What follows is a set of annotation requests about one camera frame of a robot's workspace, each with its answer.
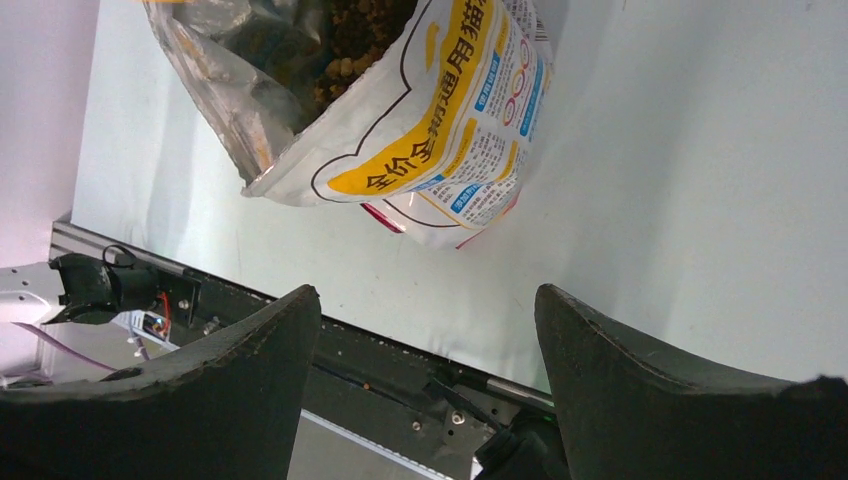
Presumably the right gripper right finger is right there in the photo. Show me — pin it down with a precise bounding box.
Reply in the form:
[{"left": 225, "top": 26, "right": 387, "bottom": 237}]
[{"left": 534, "top": 284, "right": 847, "bottom": 479}]

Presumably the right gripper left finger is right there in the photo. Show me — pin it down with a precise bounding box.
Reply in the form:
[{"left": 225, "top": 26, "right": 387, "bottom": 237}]
[{"left": 1, "top": 285, "right": 322, "bottom": 479}]

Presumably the pet food bag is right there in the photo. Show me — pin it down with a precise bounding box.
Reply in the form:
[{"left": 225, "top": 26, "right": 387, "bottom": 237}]
[{"left": 143, "top": 1, "right": 553, "bottom": 248}]

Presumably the pet food kibble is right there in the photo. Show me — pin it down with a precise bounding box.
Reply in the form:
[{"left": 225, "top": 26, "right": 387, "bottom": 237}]
[{"left": 313, "top": 0, "right": 417, "bottom": 112}]

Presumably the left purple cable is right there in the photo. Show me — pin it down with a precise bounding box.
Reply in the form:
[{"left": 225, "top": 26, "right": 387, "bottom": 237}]
[{"left": 9, "top": 321, "right": 121, "bottom": 374}]

